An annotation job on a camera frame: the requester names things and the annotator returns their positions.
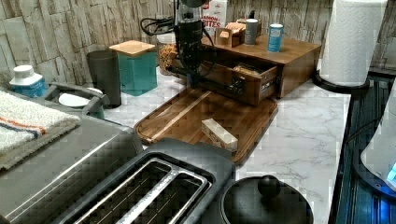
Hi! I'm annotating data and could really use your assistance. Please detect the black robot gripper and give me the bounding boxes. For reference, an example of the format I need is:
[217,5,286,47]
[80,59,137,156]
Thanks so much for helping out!
[175,0,216,88]

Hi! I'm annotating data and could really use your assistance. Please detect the wooden drawer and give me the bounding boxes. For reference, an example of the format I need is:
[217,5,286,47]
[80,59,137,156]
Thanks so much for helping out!
[197,61,279,105]

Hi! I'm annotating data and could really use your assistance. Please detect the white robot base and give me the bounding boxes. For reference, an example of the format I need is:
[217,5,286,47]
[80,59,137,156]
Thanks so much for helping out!
[355,84,396,200]

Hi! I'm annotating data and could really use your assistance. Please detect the wooden drawer cabinet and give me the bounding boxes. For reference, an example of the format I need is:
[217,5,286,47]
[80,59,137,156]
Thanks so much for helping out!
[215,35,321,98]

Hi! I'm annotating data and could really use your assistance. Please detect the clear lidded jar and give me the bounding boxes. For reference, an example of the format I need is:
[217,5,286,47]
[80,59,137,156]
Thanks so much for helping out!
[157,33,177,76]

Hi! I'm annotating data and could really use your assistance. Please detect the wooden tea caddy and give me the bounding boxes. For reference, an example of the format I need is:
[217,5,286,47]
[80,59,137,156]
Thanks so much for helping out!
[215,19,262,48]

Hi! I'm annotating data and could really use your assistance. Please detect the red white snack box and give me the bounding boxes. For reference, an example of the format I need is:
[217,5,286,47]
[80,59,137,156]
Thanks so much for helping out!
[202,0,228,36]

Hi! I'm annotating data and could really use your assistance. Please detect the orange tea bags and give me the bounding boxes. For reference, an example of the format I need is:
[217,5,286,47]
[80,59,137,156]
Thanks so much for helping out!
[225,22,246,34]

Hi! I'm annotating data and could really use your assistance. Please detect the teal canister with wooden lid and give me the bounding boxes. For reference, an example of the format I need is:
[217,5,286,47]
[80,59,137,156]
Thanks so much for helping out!
[110,40,157,96]

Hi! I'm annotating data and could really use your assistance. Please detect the wooden cutting board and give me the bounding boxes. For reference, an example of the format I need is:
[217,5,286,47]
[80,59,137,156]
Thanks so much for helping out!
[134,87,278,166]

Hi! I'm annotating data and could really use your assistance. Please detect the grey pepper canister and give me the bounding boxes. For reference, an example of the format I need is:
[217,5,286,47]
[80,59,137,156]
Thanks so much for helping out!
[245,19,259,45]

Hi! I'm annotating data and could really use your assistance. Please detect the wrapped butter stick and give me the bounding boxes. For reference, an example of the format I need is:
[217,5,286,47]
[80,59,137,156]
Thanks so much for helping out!
[202,119,238,152]

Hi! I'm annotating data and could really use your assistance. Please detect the blue salt canister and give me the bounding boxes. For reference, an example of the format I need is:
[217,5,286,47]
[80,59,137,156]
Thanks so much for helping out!
[267,23,283,52]

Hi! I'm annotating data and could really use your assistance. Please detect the dark grey cup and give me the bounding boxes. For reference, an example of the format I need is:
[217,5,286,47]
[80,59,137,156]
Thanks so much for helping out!
[87,49,121,108]

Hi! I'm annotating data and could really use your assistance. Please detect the silver black toaster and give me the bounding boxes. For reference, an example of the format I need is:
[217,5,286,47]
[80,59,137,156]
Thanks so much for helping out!
[51,138,234,224]

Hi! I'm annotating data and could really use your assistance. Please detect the white paper towel roll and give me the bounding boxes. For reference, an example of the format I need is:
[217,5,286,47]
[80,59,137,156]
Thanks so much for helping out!
[313,0,388,94]

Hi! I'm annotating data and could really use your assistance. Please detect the black pot with lid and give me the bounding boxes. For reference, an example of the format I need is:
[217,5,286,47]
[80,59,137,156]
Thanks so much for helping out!
[220,175,314,224]

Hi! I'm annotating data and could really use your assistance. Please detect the white blue bottle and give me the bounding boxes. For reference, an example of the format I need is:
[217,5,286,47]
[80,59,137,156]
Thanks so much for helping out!
[9,65,46,97]

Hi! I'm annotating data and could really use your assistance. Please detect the striped white towel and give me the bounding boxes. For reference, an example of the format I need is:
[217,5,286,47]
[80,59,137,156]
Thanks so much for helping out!
[0,91,81,170]

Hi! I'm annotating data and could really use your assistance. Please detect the black cables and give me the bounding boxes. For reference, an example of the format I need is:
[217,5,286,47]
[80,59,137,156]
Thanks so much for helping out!
[139,17,177,36]

